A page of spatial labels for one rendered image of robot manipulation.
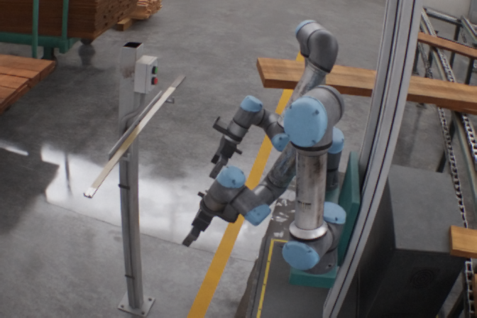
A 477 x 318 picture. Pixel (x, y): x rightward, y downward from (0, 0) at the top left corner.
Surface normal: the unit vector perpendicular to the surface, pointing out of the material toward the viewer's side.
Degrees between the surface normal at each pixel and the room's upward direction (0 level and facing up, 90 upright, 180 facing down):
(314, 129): 83
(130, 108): 90
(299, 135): 82
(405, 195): 0
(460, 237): 0
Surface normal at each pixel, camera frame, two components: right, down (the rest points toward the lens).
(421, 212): 0.10, -0.85
